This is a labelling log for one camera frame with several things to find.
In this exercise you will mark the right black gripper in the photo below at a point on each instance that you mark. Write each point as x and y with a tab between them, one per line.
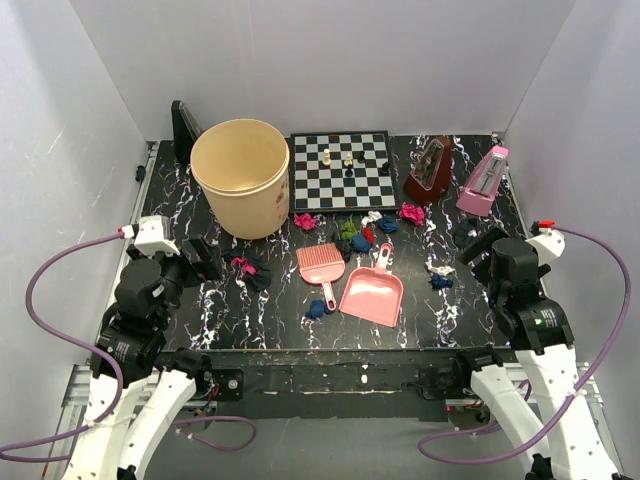
483	243

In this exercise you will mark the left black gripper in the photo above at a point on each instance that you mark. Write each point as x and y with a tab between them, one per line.
206	266

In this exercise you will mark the pink dustpan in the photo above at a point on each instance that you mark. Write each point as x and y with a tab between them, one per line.
374	294

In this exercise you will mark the pink hand brush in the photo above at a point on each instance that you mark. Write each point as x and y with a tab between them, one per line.
322	265

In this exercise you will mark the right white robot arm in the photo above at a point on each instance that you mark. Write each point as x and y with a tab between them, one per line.
559	439

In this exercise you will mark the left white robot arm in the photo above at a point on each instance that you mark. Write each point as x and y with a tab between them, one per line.
121	437

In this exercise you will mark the white paper scrap right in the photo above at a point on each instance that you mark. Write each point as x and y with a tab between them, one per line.
443	271

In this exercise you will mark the white paper scrap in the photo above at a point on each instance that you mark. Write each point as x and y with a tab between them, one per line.
443	271
371	217

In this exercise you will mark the blue scrap right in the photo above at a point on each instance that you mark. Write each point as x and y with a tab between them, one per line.
439	282

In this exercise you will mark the pink black scrap left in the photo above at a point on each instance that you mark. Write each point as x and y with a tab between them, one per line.
255	271

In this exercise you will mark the pink metronome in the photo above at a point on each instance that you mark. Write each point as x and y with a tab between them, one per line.
478	193

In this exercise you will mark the magenta paper scrap right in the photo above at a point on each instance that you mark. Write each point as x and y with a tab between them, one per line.
413	213

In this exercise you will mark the magenta paper scrap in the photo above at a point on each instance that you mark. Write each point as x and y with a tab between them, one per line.
413	213
305	221

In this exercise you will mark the brown metronome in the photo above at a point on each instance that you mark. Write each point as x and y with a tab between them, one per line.
429	181

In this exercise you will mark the beige plastic bucket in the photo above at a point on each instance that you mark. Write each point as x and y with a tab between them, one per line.
242	167

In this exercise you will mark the blue paper scrap upper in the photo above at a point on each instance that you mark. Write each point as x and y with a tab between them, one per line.
387	225

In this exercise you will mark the blue paper scrap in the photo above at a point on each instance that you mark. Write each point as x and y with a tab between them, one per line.
360	243
387	225

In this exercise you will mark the magenta paper scrap left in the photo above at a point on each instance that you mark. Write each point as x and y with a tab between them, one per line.
305	221

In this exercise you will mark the red paper scrap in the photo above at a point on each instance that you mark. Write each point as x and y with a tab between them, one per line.
368	234

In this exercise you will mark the white paper scrap upper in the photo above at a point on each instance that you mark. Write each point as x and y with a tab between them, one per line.
371	217

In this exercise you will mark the blue scrap near brush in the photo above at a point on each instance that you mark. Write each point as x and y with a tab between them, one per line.
318	309

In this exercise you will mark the blue paper scrap centre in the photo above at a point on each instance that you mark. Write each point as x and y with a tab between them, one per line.
360	243

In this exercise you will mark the black triangular stand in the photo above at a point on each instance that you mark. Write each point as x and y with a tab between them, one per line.
186	131

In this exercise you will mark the black chess piece right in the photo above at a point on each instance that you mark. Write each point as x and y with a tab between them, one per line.
385	169

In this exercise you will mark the green paper scrap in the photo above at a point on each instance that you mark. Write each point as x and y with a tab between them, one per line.
348	228

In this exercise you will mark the black paper scrap centre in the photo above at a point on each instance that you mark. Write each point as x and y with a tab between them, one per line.
343	241

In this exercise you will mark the black white chessboard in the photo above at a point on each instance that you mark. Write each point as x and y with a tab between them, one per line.
318	189

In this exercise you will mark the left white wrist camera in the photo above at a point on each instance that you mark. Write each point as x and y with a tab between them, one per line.
150	235

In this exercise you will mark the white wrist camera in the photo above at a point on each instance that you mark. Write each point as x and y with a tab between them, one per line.
546	240
150	235

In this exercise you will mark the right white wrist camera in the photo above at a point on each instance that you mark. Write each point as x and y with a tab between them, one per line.
546	240

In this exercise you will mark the aluminium frame rail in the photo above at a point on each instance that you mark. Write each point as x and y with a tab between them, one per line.
74	405

